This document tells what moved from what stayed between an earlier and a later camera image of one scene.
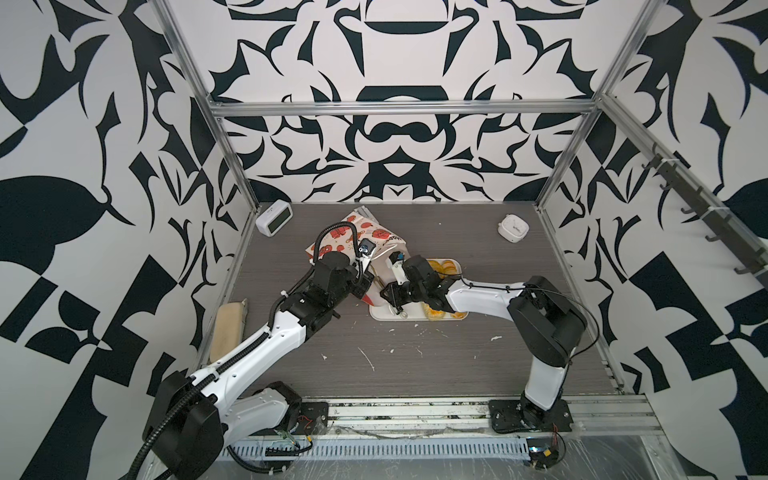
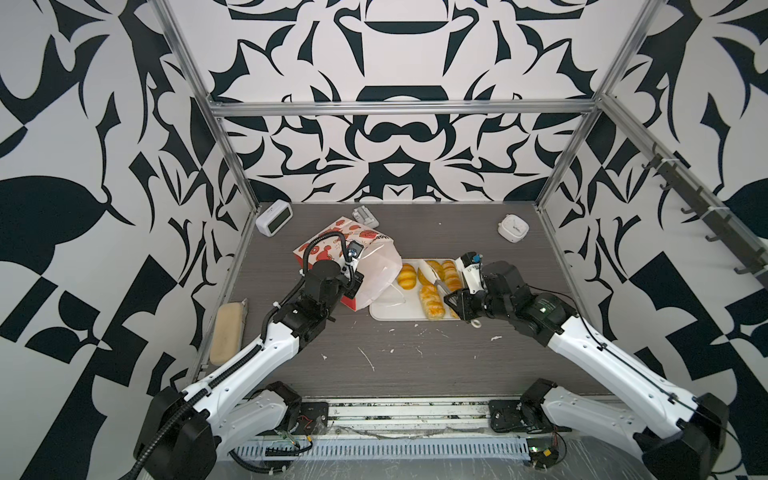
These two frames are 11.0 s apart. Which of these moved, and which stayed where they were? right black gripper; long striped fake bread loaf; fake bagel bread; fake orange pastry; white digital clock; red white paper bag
Moved: red white paper bag; right black gripper
Stayed: white digital clock; long striped fake bread loaf; fake orange pastry; fake bagel bread
